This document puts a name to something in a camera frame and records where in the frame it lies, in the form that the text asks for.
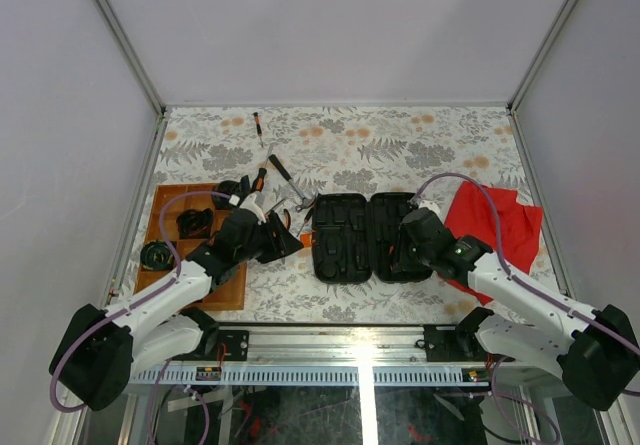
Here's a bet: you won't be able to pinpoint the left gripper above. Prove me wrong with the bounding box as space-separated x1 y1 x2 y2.
237 214 305 265

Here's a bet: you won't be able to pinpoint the black plastic tool case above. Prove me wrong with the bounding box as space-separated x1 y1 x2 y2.
311 192 433 285

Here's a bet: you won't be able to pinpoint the small precision screwdriver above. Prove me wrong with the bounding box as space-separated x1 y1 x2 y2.
253 112 264 148
297 208 314 237

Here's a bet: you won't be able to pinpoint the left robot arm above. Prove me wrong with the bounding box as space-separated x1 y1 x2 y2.
49 209 303 413

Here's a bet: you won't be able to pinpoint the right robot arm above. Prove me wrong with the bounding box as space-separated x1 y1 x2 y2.
399 208 639 411

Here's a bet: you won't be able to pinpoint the orange long-nose pliers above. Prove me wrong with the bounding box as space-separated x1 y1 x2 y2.
282 209 292 230

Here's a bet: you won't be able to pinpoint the orange utility knife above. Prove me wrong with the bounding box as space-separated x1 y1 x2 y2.
264 197 288 216

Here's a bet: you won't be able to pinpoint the dark patterned rolled cloth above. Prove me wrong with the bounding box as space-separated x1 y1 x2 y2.
212 175 251 210

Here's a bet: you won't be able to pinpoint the red cloth bag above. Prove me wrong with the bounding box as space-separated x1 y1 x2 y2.
434 181 545 306

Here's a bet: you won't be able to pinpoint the wooden compartment tray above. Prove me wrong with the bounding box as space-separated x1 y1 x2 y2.
135 183 254 312

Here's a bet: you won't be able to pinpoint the black orange handle screwdriver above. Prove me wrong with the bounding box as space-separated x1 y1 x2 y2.
251 144 274 192

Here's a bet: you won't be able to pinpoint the claw hammer black handle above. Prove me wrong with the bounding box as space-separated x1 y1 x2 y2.
268 154 316 211

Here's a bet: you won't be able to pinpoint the aluminium front rail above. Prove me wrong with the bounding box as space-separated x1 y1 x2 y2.
122 325 496 388

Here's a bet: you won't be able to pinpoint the yellow black rolled strap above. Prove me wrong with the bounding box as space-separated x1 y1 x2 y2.
139 240 177 272

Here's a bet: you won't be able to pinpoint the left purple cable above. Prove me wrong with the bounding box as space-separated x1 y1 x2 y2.
48 190 241 445

